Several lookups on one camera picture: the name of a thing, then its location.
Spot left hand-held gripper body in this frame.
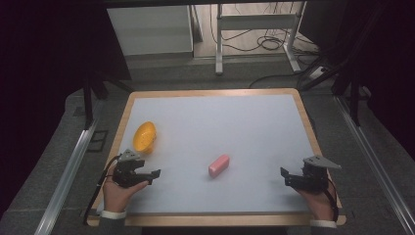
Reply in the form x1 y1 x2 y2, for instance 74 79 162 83
112 149 147 189

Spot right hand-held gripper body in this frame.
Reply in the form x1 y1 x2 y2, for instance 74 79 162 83
295 155 343 192

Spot person's left hand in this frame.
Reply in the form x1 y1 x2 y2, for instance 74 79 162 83
102 165 150 213

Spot person's right hand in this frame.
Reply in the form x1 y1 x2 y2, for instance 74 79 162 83
295 186 337 223

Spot yellow soap dish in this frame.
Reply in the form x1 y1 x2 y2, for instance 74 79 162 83
132 120 158 155

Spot black floor plate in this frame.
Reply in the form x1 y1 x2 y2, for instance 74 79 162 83
86 129 110 153

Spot pink soap bar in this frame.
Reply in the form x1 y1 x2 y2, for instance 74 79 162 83
207 154 231 179

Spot black metal stand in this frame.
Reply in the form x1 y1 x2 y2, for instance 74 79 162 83
299 6 386 127
81 70 135 130

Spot white power strip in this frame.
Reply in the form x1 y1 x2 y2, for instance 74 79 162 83
307 66 330 81

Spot white cabinet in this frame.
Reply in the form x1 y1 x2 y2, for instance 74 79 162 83
106 4 195 57

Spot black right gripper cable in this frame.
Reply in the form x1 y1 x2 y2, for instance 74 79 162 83
322 177 341 223

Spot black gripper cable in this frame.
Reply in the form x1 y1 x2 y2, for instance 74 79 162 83
82 155 122 226
322 177 341 223

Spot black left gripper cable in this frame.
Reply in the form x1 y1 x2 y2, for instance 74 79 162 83
82 155 122 226

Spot aluminium rail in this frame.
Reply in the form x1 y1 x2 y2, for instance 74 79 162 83
33 119 100 235
335 95 415 235

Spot black floor cables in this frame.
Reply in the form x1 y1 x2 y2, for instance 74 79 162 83
208 2 322 90

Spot white metal table frame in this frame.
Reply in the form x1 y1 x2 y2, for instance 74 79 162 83
214 1 308 76

